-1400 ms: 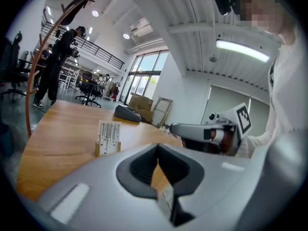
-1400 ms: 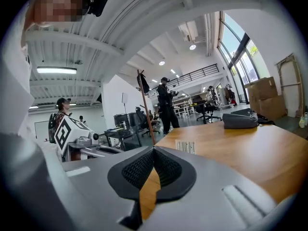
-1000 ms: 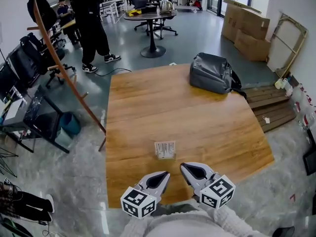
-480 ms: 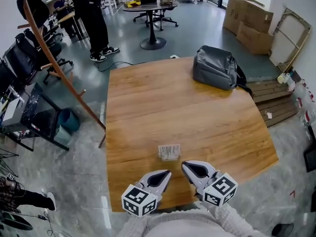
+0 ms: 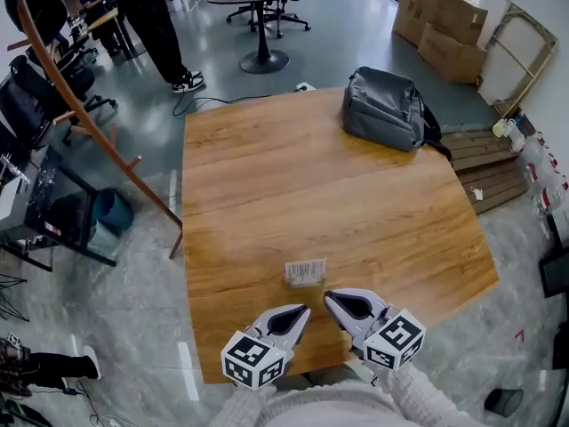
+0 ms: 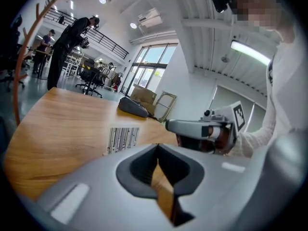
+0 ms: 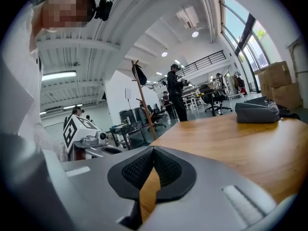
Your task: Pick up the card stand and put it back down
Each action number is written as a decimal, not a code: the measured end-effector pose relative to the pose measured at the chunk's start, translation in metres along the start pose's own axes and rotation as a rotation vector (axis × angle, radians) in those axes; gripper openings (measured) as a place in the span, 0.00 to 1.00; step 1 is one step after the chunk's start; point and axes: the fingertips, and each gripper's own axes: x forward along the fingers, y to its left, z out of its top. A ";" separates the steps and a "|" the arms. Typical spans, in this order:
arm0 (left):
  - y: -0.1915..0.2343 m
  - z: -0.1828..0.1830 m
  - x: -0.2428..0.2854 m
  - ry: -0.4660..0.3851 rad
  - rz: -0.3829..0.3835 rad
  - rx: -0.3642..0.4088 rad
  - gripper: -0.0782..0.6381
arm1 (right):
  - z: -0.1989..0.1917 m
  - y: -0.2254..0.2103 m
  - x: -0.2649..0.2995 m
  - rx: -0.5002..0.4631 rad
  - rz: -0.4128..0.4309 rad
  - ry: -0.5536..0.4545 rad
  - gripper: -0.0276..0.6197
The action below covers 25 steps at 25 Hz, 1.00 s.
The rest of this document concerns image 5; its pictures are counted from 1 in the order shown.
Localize black cable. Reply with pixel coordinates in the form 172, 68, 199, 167
172, 92, 273, 118

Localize black flat panel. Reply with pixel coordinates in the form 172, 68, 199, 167
538, 246, 569, 298

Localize person's right forearm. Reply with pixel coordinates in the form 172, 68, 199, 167
385, 365, 453, 423

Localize wooden canvas stretcher frame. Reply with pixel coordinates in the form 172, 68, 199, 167
477, 1, 559, 120

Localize grey backpack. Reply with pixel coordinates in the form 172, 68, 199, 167
341, 65, 453, 165

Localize black mesh bin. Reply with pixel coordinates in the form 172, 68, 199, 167
484, 388, 525, 418

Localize black wire stand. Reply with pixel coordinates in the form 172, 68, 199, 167
0, 272, 30, 325

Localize person's torso white sweater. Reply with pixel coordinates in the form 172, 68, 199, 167
260, 379, 485, 427

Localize person's left forearm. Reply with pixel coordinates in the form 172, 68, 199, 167
219, 383, 279, 427

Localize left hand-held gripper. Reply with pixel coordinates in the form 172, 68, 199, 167
220, 303, 311, 391

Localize teal waste bin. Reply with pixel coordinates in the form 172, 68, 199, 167
87, 187, 135, 257

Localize wooden desk black legs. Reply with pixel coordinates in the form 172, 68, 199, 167
86, 6, 135, 58

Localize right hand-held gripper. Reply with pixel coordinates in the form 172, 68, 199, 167
323, 287, 427, 371

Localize group of clear plastic bottles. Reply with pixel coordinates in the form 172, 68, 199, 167
491, 117, 569, 240

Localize curved wooden coat rack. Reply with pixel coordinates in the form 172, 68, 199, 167
6, 0, 184, 261

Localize small cardboard box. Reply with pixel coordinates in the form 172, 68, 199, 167
417, 22, 489, 85

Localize brown wooden pallet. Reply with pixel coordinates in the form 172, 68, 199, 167
437, 125, 531, 216

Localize large cardboard box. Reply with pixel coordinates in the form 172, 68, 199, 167
392, 0, 489, 49

